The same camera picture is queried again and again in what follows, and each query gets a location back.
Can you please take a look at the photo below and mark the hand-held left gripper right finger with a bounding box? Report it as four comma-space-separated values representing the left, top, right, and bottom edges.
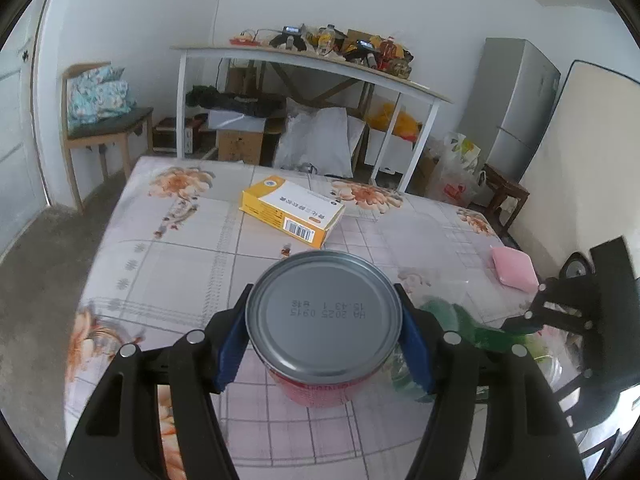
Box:
392, 282, 588, 480

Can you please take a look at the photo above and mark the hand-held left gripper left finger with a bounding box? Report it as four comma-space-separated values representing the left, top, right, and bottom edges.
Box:
57, 284, 256, 480

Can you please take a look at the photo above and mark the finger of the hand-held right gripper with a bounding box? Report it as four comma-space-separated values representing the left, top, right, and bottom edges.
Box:
502, 277, 598, 333
550, 367, 599, 404

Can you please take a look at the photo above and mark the clear red print cake wrapper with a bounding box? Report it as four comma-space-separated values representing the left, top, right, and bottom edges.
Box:
530, 327, 583, 396

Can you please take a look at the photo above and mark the green label plastic bottle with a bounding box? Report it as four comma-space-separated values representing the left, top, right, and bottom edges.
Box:
390, 296, 561, 403

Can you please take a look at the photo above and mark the red drink can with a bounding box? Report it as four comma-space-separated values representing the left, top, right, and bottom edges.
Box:
244, 251, 404, 407

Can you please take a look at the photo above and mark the yellow white medicine box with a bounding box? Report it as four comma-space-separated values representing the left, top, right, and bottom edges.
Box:
237, 175, 347, 250

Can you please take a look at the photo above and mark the pink sponge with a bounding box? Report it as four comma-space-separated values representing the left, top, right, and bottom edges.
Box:
489, 245, 540, 291

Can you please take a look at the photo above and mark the floral plaid tablecloth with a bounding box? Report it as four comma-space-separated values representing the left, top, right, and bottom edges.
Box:
62, 155, 601, 480

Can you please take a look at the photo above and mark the dark wooden stool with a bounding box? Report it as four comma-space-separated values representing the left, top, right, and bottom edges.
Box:
480, 164, 531, 238

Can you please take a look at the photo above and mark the beige leaning board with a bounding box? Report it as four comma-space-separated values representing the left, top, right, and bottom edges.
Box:
510, 60, 640, 281

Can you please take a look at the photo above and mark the white red print shopping bag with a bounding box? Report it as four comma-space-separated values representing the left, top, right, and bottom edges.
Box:
425, 132, 487, 206

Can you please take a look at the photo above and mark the cardboard box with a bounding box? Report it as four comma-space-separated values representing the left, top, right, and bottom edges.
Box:
217, 129, 266, 165

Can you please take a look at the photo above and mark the grey refrigerator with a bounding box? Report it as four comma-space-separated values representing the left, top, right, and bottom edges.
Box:
457, 37, 562, 181

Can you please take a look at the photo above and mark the dark wooden crate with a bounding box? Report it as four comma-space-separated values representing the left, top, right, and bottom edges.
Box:
152, 116, 208, 155

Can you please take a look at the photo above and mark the white plastic sack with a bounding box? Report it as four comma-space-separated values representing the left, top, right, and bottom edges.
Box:
274, 97, 366, 178

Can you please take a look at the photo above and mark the yellow bag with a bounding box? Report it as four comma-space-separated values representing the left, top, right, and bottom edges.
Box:
367, 102, 423, 143

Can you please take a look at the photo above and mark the white desk with wooden top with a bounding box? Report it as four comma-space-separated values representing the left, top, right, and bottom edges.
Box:
170, 42, 455, 193

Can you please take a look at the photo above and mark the black cloth pile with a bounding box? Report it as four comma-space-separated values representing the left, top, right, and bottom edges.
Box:
186, 85, 283, 117

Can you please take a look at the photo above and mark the floral cushion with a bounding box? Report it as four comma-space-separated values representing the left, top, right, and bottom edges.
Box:
67, 66, 137, 131

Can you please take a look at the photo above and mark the white door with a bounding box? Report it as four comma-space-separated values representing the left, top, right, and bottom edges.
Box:
0, 0, 51, 261

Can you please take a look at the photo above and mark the pile of desk clutter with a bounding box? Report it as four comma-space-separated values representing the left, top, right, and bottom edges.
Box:
230, 22, 416, 81

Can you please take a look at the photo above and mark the wooden chair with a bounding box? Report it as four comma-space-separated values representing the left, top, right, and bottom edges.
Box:
61, 62, 155, 213

